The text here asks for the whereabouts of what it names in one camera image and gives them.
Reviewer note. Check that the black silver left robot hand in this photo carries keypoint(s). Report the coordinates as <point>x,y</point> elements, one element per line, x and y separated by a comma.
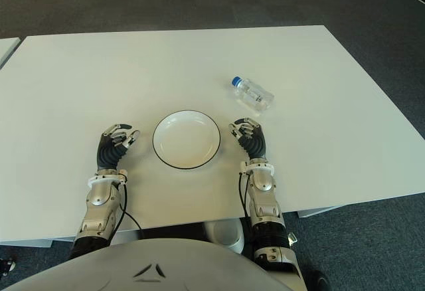
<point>109,153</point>

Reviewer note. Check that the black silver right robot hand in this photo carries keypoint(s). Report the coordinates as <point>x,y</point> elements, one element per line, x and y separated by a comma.
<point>256,143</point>

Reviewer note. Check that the clear water bottle blue cap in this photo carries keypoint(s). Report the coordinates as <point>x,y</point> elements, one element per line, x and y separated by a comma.
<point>252,94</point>

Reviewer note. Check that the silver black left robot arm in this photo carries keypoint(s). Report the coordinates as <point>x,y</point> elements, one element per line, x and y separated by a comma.
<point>99,198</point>

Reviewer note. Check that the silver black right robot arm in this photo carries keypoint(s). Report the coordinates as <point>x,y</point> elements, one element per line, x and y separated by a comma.
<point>265,184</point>

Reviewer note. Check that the white plate with black rim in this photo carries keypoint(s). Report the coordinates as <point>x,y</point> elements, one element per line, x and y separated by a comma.
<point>186,141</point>

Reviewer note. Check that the white robot waist housing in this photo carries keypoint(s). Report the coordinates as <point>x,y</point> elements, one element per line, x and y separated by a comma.
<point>229,234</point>

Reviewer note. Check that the grey robot torso shell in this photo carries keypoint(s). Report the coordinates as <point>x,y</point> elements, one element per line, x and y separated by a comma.
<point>149,267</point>

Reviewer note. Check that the white neighbouring table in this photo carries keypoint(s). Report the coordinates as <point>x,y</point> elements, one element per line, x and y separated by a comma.
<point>6,48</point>

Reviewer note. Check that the black metal stand foot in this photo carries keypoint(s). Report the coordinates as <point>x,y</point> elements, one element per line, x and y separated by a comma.
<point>6,264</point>

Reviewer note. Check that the small metal bracket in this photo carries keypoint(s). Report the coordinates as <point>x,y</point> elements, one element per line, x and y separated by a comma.
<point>292,238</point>

